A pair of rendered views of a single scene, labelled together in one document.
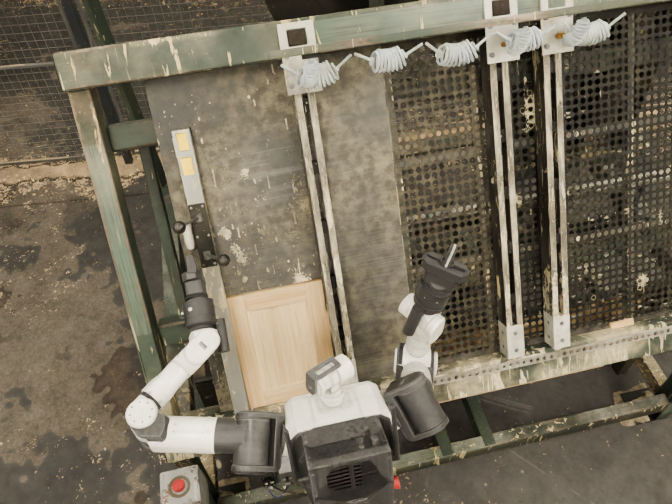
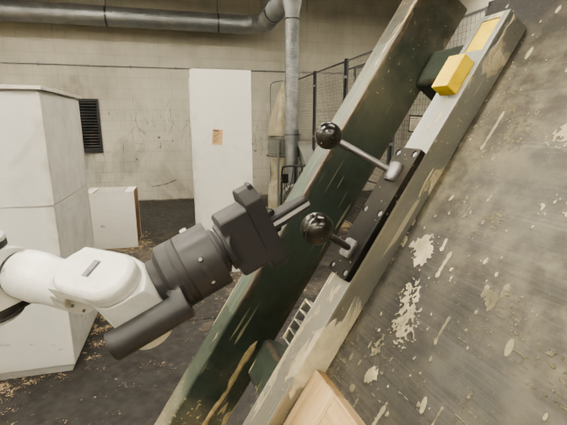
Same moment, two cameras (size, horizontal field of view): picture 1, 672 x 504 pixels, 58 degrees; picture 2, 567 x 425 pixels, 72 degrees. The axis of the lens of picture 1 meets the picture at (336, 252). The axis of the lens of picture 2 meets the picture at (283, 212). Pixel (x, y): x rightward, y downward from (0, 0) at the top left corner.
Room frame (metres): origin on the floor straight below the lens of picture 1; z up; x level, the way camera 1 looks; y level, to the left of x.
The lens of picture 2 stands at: (1.02, -0.09, 1.55)
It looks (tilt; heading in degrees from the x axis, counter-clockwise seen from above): 13 degrees down; 80
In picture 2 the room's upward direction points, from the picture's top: straight up
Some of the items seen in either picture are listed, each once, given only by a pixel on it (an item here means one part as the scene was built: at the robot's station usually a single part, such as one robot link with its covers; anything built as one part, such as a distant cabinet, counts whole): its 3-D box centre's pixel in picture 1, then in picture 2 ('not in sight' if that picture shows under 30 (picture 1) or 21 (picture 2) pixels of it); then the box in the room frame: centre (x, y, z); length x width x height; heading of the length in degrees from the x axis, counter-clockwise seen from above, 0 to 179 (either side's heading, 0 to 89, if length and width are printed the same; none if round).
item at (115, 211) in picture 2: not in sight; (114, 217); (-0.25, 5.18, 0.36); 0.58 x 0.45 x 0.72; 4
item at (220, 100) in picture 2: not in sight; (221, 173); (1.12, 4.17, 1.03); 0.61 x 0.58 x 2.05; 94
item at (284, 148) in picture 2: not in sight; (289, 153); (2.19, 5.74, 1.10); 1.37 x 0.70 x 2.20; 94
